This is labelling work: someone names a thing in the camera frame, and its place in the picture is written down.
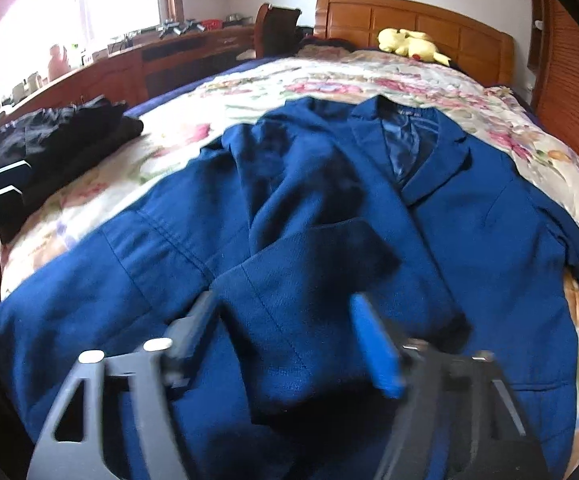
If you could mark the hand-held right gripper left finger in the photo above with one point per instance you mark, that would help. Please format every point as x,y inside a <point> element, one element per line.
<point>194,330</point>

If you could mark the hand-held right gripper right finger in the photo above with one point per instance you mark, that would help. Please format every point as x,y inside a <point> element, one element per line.
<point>377,350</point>

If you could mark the blue suit jacket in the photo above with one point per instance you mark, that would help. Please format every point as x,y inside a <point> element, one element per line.
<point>319,185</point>

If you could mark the black clothes pile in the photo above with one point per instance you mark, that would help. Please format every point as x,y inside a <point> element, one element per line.
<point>59,130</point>

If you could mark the pink figurine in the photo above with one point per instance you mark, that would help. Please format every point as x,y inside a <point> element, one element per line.
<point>59,62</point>

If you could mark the long wooden desk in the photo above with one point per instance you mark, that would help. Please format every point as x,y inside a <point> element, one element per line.
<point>119,70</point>

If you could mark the bright window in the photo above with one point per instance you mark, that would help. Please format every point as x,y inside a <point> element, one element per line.
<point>69,0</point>

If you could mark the black and silver gadgets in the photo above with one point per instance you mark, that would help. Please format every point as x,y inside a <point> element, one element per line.
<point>179,27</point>

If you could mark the floral blanket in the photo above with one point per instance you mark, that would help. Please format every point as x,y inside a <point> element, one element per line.
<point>269,90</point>

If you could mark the wooden chair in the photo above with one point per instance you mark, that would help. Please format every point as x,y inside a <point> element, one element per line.
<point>274,25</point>

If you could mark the yellow plush toy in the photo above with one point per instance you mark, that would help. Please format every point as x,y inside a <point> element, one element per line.
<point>409,42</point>

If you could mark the wooden slatted wardrobe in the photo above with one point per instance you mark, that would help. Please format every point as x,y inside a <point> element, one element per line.
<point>569,85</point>

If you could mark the wooden bed headboard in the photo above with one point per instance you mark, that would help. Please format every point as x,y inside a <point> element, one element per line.
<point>359,20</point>

